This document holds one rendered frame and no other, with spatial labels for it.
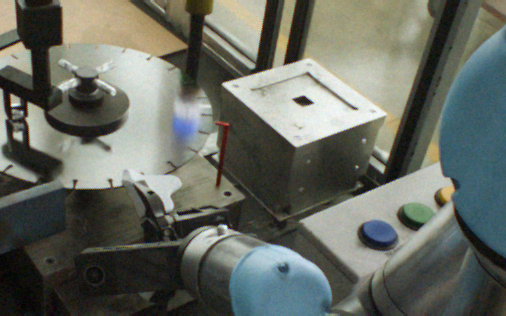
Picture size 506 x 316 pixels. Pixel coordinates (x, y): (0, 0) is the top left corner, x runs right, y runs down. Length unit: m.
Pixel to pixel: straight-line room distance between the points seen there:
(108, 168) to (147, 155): 0.05
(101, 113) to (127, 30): 0.64
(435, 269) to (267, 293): 0.14
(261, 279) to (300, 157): 0.51
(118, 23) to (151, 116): 0.65
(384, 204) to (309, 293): 0.42
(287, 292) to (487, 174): 0.26
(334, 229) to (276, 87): 0.32
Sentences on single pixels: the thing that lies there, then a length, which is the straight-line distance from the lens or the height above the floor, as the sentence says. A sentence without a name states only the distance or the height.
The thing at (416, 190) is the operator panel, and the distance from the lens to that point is 1.04.
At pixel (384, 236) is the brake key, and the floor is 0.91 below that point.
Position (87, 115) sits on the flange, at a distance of 0.96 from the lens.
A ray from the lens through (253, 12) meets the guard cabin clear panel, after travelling 1.42.
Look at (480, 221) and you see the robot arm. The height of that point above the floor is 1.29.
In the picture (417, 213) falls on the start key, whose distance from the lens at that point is 0.99.
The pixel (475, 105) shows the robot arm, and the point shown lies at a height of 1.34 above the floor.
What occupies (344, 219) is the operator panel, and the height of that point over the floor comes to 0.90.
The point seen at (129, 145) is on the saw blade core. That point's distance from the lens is 0.93.
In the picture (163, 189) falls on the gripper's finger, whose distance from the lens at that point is 0.84.
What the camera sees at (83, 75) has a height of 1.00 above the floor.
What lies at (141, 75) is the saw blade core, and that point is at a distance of 1.07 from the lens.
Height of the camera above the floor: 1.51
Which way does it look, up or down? 40 degrees down
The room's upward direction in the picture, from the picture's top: 7 degrees clockwise
